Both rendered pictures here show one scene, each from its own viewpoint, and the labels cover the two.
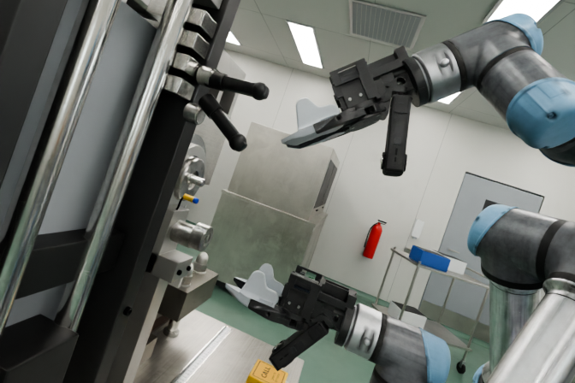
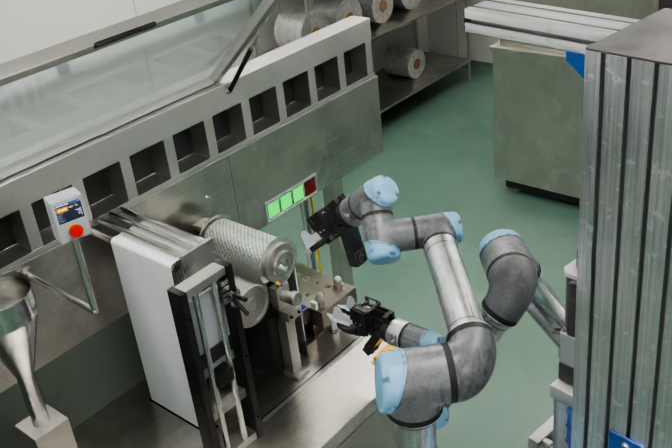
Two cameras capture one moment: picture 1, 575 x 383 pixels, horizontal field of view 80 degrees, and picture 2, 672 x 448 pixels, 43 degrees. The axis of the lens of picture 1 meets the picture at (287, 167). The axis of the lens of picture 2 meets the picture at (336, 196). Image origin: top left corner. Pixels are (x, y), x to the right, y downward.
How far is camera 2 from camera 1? 1.88 m
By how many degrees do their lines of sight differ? 41
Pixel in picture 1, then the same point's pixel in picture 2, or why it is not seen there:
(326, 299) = (373, 319)
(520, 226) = (485, 258)
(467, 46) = (353, 206)
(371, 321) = (394, 330)
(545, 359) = not seen: hidden behind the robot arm
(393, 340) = (404, 340)
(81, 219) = (221, 338)
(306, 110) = (306, 238)
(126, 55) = (209, 301)
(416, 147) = not seen: outside the picture
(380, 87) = (333, 221)
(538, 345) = not seen: hidden behind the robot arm
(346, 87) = (316, 226)
